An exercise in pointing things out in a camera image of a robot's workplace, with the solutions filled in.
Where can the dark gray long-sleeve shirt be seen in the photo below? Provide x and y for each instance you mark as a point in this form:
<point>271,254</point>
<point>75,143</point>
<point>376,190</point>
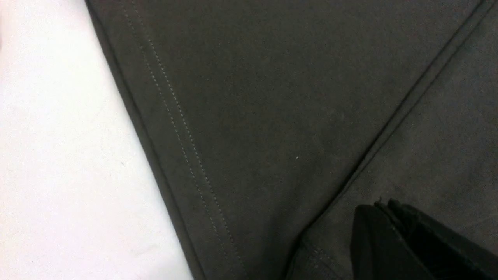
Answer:
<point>267,122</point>

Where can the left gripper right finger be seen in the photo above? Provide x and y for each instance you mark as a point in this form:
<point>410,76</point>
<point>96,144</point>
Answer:
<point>446,254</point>

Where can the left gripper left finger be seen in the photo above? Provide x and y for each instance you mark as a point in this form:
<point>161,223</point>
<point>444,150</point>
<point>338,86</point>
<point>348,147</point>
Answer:
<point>379,252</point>

